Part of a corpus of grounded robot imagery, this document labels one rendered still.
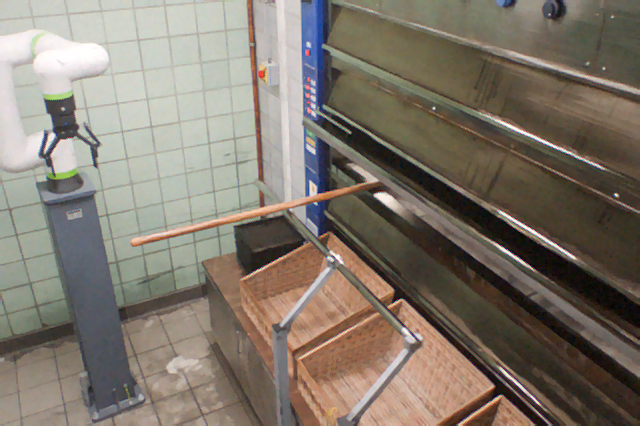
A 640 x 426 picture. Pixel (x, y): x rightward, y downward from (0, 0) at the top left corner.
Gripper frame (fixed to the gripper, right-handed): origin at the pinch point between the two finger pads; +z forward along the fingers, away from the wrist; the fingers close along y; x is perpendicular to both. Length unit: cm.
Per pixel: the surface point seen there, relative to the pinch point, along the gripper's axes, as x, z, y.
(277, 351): 56, 59, -47
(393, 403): 76, 87, -84
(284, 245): -17, 69, -87
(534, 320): 114, 27, -104
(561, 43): 103, -52, -106
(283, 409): 57, 88, -48
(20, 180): -109, 49, 15
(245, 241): -30, 69, -72
